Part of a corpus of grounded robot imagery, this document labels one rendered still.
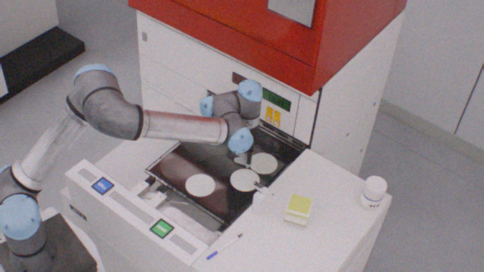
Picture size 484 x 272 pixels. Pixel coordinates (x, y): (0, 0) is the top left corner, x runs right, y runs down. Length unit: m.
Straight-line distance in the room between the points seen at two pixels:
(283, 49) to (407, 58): 1.78
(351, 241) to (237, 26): 0.76
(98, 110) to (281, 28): 0.61
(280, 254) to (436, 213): 1.68
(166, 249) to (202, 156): 0.46
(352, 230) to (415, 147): 1.82
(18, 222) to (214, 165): 0.74
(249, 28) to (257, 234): 0.64
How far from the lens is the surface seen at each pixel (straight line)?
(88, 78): 1.56
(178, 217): 1.89
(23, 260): 1.74
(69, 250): 1.82
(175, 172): 1.99
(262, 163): 2.03
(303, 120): 1.96
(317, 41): 1.69
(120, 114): 1.47
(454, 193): 3.42
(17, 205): 1.67
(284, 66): 1.81
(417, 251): 3.08
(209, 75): 2.14
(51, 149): 1.65
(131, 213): 1.81
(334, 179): 1.94
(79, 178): 1.93
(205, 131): 1.58
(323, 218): 1.83
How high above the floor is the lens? 2.39
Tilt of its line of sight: 45 degrees down
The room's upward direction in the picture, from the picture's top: 5 degrees clockwise
